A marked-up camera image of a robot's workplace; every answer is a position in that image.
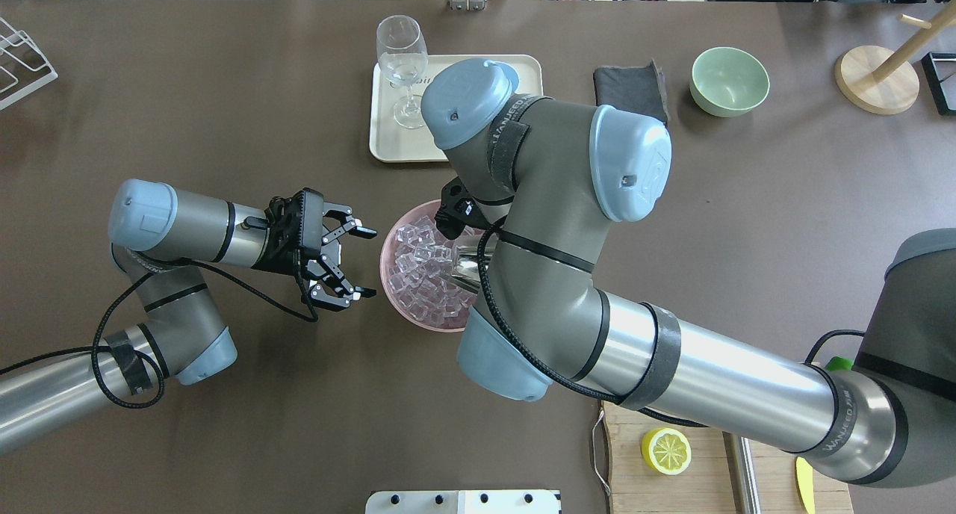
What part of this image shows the wooden mug tree stand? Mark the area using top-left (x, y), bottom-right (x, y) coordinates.
top-left (834, 0), bottom-right (955, 115)

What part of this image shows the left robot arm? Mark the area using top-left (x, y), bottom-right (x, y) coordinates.
top-left (1, 179), bottom-right (376, 453)

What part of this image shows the white wire rack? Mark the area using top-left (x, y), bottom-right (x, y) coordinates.
top-left (1, 18), bottom-right (59, 110)

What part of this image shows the light blue cup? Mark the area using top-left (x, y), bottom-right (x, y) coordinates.
top-left (488, 61), bottom-right (520, 92)

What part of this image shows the clear wine glass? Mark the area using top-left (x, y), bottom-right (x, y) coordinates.
top-left (376, 16), bottom-right (428, 130)

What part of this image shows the cream serving tray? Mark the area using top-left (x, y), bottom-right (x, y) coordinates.
top-left (369, 55), bottom-right (544, 164)

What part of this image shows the black frame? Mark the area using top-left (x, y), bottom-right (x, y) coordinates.
top-left (919, 52), bottom-right (955, 117)

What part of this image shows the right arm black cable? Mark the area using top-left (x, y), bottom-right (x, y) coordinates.
top-left (476, 215), bottom-right (867, 429)

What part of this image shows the yellow plastic knife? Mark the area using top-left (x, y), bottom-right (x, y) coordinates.
top-left (793, 456), bottom-right (816, 514)

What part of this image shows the green lime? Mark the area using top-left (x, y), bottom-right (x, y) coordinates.
top-left (824, 356), bottom-right (854, 371)

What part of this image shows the green bowl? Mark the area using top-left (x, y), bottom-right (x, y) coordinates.
top-left (689, 46), bottom-right (769, 118)

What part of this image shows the steel ice scoop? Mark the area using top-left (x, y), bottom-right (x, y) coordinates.
top-left (441, 232), bottom-right (482, 295)

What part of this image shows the clear ice cubes pile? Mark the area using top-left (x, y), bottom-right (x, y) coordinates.
top-left (387, 215), bottom-right (479, 328)

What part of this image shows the pink bowl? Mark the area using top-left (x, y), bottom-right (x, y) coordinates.
top-left (379, 199), bottom-right (479, 333)

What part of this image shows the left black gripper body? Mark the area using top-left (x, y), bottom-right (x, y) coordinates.
top-left (246, 188), bottom-right (324, 276)

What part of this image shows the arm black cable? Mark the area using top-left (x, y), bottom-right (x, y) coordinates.
top-left (476, 215), bottom-right (867, 429)
top-left (0, 256), bottom-right (320, 410)

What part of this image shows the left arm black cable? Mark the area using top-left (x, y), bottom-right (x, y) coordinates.
top-left (0, 256), bottom-right (320, 410)

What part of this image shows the grey folded cloth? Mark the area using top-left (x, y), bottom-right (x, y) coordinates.
top-left (593, 61), bottom-right (670, 125)

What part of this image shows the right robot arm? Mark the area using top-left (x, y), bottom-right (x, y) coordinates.
top-left (421, 58), bottom-right (954, 488)

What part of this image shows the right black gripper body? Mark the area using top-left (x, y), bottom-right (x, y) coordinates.
top-left (435, 177), bottom-right (482, 241)

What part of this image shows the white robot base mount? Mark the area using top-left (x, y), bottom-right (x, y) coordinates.
top-left (364, 488), bottom-right (562, 513)

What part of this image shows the bamboo cutting board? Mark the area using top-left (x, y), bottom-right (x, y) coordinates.
top-left (592, 400), bottom-right (854, 514)

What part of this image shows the half lemon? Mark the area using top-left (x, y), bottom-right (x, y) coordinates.
top-left (641, 427), bottom-right (692, 476)

